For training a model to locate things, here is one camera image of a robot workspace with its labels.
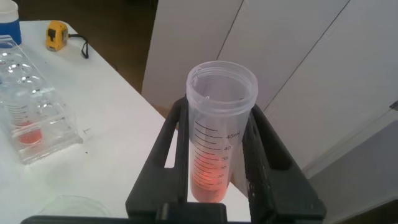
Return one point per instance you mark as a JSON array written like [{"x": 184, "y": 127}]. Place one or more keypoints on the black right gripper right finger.
[{"x": 280, "y": 193}]

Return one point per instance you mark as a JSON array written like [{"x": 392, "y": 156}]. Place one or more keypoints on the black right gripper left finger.
[{"x": 155, "y": 186}]

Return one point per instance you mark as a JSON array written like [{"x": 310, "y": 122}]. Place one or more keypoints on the test tube with red pigment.
[
  {"x": 29, "y": 137},
  {"x": 217, "y": 124}
]

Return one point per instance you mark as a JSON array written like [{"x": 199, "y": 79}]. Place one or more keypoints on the clear glass beaker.
[{"x": 74, "y": 207}]

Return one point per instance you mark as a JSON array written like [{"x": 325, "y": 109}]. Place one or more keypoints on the clear acrylic test tube rack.
[{"x": 46, "y": 124}]

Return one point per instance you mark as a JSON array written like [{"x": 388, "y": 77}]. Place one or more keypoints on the white folding screen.
[{"x": 280, "y": 62}]

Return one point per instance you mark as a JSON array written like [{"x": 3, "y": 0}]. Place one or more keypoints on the yellow tape measure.
[{"x": 56, "y": 35}]

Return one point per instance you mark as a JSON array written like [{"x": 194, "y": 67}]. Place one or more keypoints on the blue and white paper cup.
[{"x": 9, "y": 25}]

